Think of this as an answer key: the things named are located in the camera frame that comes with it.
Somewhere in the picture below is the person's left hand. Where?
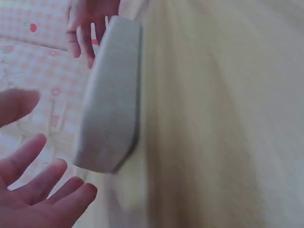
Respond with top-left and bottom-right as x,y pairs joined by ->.
0,89 -> 98,228

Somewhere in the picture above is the person's right hand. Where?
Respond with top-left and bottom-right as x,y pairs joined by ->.
66,0 -> 121,70

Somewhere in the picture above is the grey oblong box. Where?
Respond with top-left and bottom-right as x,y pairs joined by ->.
72,15 -> 143,174

